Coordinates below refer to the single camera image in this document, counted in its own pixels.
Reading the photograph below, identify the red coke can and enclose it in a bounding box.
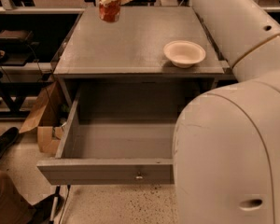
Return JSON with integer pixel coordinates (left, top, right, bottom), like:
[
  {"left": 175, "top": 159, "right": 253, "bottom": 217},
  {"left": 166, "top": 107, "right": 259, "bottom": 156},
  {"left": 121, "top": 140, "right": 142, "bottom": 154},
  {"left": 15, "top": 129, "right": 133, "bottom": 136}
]
[{"left": 99, "top": 0, "right": 120, "bottom": 22}]

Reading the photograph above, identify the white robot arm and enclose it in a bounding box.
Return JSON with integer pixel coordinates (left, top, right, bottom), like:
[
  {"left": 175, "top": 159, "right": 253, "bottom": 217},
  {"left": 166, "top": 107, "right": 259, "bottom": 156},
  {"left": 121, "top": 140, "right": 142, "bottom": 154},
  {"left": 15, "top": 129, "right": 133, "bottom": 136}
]
[{"left": 173, "top": 0, "right": 280, "bottom": 224}]

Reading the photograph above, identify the open grey top drawer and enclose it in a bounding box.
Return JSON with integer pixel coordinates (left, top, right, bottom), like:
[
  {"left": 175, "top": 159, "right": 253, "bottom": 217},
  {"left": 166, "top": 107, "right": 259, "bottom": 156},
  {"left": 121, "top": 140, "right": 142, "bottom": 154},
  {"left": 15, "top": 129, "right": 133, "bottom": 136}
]
[{"left": 37, "top": 82, "right": 183, "bottom": 185}]

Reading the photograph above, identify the grey cabinet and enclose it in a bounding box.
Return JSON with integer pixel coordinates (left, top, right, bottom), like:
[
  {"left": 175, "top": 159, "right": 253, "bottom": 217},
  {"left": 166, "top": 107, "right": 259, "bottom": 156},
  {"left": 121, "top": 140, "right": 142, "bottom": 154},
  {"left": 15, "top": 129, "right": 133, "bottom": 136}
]
[{"left": 54, "top": 7, "right": 236, "bottom": 116}]

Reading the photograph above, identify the white paper bowl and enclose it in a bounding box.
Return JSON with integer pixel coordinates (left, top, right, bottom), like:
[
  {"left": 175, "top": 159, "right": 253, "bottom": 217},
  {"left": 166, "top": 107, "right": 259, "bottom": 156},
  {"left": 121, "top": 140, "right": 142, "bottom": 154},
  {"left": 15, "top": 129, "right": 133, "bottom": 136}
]
[{"left": 163, "top": 40, "right": 206, "bottom": 68}]

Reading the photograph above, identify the black box on shelf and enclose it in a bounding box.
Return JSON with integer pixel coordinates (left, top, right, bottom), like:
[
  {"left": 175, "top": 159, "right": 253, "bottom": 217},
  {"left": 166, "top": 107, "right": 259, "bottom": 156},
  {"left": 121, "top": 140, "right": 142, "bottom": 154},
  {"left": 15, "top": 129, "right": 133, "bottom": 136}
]
[{"left": 0, "top": 30, "right": 34, "bottom": 44}]

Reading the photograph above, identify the brown cardboard box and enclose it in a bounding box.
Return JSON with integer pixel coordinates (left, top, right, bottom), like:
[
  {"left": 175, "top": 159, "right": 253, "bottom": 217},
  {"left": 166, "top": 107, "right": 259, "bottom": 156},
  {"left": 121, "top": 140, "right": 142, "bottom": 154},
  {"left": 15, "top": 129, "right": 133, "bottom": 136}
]
[{"left": 20, "top": 81, "right": 65, "bottom": 155}]

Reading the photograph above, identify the black shoe upper left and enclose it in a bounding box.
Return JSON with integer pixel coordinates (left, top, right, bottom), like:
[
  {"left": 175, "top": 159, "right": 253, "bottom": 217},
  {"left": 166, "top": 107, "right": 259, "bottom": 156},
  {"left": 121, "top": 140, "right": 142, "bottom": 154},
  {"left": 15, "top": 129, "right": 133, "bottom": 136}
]
[{"left": 0, "top": 127, "right": 19, "bottom": 159}]

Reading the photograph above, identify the black shoe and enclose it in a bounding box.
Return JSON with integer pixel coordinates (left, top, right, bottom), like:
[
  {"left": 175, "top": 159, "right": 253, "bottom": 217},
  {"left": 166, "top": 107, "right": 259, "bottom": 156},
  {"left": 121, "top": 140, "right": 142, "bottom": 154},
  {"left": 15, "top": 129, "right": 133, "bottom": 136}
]
[
  {"left": 27, "top": 195, "right": 54, "bottom": 224},
  {"left": 0, "top": 127, "right": 19, "bottom": 159}
]

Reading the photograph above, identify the black shoe lower left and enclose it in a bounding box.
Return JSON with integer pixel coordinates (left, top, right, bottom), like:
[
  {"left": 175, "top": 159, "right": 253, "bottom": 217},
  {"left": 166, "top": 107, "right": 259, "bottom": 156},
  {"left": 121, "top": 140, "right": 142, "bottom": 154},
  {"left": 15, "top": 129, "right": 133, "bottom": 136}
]
[{"left": 27, "top": 195, "right": 54, "bottom": 224}]

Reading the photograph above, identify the tan trouser leg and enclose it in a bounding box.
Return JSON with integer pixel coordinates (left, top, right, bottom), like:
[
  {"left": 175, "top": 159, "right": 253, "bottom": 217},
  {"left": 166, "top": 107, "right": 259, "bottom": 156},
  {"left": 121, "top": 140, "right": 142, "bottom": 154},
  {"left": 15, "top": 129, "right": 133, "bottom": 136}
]
[{"left": 0, "top": 171, "right": 35, "bottom": 224}]

